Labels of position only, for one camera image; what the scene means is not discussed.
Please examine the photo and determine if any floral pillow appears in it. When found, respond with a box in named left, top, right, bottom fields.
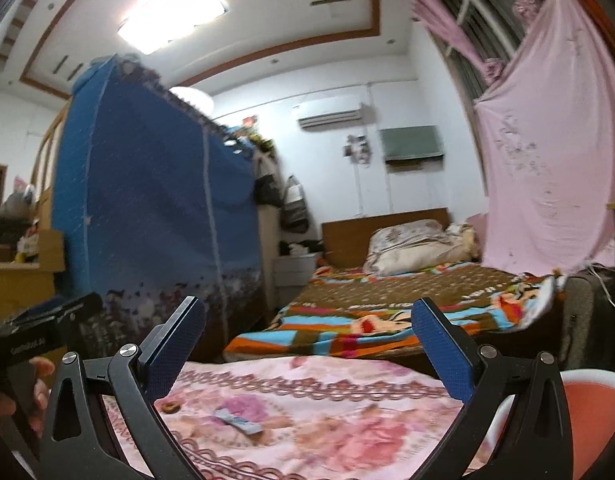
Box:
left=368, top=219, right=445, bottom=259

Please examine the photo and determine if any wooden bed headboard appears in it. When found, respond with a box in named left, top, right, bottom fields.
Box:
left=321, top=208, right=451, bottom=269

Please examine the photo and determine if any red plastic trash bucket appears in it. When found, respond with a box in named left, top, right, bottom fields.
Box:
left=479, top=370, right=615, bottom=479

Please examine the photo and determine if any white wall air conditioner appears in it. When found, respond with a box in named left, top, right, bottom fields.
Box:
left=296, top=102, right=363, bottom=129

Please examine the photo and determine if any pink floral table cloth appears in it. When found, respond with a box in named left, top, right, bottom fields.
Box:
left=101, top=353, right=494, bottom=480

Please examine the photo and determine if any white bedside drawer cabinet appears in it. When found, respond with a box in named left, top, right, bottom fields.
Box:
left=272, top=254, right=319, bottom=308

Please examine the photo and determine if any blue white wrapper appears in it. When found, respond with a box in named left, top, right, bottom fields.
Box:
left=214, top=408, right=264, bottom=436

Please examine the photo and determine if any small brown round core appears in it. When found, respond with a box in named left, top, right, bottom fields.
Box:
left=154, top=398, right=184, bottom=415

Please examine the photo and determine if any colourful striped bed blanket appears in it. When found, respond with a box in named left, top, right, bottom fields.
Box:
left=224, top=262, right=563, bottom=361

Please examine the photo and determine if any white grey hanging bag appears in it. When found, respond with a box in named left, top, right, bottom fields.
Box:
left=280, top=176, right=309, bottom=234

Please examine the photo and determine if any white power cable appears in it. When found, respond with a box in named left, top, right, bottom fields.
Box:
left=584, top=263, right=615, bottom=317

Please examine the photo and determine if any dark mesh fan heater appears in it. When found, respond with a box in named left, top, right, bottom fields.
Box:
left=559, top=268, right=615, bottom=373

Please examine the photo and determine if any window with bars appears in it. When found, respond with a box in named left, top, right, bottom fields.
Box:
left=421, top=0, right=615, bottom=196

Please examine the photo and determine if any ceiling light panel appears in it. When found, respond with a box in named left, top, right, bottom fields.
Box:
left=117, top=0, right=228, bottom=55

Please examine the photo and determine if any person's left hand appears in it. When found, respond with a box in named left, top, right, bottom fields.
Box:
left=0, top=356, right=56, bottom=437

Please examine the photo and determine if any blue fabric wardrobe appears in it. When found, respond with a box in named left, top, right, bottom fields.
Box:
left=51, top=55, right=266, bottom=362

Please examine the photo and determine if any pink left curtain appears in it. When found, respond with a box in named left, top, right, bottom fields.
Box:
left=411, top=0, right=504, bottom=86

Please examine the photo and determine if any black hanging bag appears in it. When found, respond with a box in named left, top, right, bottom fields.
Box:
left=253, top=159, right=283, bottom=208

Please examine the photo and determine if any cream pillow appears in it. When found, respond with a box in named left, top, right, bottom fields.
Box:
left=364, top=223, right=480, bottom=276

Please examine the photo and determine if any pink hanging sheet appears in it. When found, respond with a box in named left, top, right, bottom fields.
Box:
left=475, top=0, right=615, bottom=275

